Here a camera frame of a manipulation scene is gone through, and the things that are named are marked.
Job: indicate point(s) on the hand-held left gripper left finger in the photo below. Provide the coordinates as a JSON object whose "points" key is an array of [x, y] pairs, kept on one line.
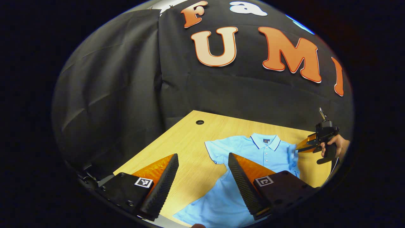
{"points": [[164, 186]]}

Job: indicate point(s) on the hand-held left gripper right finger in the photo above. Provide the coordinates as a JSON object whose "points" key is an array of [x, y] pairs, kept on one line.
{"points": [[243, 190]]}

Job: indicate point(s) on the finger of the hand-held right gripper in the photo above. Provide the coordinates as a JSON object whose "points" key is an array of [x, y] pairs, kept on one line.
{"points": [[306, 145]]}

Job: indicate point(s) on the light blue polo T-shirt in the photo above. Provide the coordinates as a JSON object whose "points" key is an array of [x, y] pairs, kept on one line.
{"points": [[221, 202]]}

